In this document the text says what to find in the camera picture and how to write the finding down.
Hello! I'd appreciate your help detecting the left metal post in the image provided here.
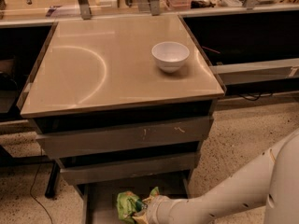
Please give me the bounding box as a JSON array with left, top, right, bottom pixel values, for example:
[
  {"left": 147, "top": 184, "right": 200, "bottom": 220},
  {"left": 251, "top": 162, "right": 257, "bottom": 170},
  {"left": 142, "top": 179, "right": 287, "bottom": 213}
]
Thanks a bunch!
[{"left": 78, "top": 0, "right": 92, "bottom": 20}]

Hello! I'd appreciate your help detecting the green rice chip bag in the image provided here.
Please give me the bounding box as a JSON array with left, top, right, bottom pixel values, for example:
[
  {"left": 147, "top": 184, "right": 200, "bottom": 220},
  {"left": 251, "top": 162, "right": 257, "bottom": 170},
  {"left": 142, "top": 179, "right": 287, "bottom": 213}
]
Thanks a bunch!
[{"left": 116, "top": 187, "right": 160, "bottom": 224}]

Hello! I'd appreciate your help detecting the black floor cable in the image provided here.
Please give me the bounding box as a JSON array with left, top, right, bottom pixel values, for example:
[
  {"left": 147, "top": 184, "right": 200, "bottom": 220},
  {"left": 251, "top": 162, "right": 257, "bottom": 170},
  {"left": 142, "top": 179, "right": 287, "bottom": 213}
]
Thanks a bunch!
[{"left": 29, "top": 147, "right": 54, "bottom": 224}]

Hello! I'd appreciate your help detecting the grey side shelf rail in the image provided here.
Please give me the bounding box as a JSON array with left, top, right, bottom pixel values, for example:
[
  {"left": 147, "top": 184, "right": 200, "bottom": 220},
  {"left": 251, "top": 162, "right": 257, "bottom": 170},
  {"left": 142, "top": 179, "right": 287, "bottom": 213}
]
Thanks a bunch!
[{"left": 210, "top": 58, "right": 299, "bottom": 85}]

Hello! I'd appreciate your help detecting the middle grey drawer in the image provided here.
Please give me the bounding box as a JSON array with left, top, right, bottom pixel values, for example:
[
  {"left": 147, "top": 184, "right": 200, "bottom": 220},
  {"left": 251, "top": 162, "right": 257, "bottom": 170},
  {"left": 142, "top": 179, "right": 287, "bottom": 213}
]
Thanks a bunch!
[{"left": 61, "top": 152, "right": 198, "bottom": 185}]

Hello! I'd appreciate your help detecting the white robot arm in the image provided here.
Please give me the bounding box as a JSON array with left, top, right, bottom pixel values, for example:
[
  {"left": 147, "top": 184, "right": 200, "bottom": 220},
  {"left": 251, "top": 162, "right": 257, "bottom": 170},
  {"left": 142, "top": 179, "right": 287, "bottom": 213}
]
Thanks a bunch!
[{"left": 138, "top": 130, "right": 299, "bottom": 224}]

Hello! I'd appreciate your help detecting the white bowl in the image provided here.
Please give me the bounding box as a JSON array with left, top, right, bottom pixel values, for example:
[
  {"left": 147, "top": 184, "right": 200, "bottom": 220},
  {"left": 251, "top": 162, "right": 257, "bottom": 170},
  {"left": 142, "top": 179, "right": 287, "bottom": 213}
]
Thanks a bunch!
[{"left": 151, "top": 41, "right": 190, "bottom": 73}]

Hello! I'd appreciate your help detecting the open bottom grey drawer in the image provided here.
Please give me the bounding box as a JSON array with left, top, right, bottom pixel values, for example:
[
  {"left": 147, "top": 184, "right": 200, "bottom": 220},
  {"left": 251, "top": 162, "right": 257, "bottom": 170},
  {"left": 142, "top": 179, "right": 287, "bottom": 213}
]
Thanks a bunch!
[{"left": 82, "top": 171, "right": 191, "bottom": 224}]

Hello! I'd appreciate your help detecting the black table leg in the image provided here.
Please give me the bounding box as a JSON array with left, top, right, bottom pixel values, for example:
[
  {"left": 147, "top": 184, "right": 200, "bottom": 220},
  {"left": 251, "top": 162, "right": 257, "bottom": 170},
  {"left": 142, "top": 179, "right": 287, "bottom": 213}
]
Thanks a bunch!
[{"left": 45, "top": 162, "right": 60, "bottom": 199}]

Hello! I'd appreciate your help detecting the grey drawer cabinet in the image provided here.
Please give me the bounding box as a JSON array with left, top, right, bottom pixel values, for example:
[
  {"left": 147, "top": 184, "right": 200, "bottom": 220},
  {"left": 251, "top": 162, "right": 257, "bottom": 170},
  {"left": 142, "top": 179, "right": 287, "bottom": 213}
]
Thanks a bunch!
[{"left": 16, "top": 13, "right": 227, "bottom": 224}]

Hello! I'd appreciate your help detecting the top grey drawer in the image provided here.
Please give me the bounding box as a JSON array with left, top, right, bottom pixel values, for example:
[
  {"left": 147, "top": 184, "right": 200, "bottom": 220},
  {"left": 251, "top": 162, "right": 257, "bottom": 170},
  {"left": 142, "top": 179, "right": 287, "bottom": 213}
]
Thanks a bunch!
[{"left": 36, "top": 116, "right": 213, "bottom": 159}]

